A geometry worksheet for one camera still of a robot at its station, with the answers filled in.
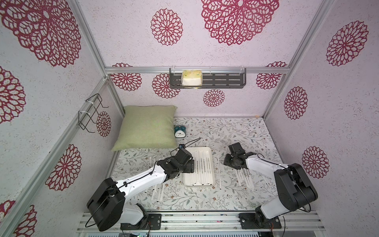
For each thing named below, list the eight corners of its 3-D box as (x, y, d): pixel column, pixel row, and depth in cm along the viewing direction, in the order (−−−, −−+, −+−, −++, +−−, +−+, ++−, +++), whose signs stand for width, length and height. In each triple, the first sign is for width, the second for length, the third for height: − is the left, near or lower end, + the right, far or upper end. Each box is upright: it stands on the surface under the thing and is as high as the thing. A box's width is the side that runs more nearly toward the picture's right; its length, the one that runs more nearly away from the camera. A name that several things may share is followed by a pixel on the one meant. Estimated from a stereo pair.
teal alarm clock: (174, 138, 110) (173, 131, 103) (175, 133, 113) (174, 125, 106) (185, 138, 110) (185, 131, 103) (185, 133, 113) (185, 125, 106)
